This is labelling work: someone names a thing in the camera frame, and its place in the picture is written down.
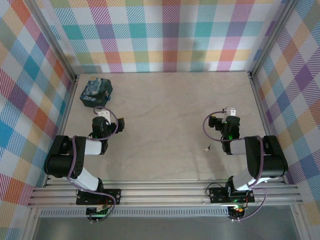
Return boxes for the aluminium corner post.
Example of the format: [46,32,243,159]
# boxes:
[247,0,301,80]
[27,0,78,83]

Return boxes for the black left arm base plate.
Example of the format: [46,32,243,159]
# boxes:
[75,187,123,206]

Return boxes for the aluminium mounting rail frame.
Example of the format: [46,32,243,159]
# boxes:
[27,178,305,208]

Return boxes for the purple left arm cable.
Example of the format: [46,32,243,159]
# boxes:
[66,106,119,224]

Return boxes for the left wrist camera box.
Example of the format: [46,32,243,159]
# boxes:
[96,109,111,125]

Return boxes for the grey slotted cable duct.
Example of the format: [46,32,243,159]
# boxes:
[39,209,230,218]

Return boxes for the grey metal panel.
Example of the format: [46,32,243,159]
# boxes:
[32,216,301,240]

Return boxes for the blue starry night painted box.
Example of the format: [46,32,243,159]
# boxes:
[79,76,114,108]

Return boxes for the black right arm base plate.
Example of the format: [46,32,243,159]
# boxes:
[208,186,256,204]

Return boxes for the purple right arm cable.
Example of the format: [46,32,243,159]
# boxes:
[202,111,268,223]

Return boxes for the aluminium side rail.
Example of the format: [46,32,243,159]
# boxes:
[248,72,288,185]
[43,77,79,188]

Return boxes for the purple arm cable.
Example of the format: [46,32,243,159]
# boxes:
[202,111,268,223]
[66,106,119,224]

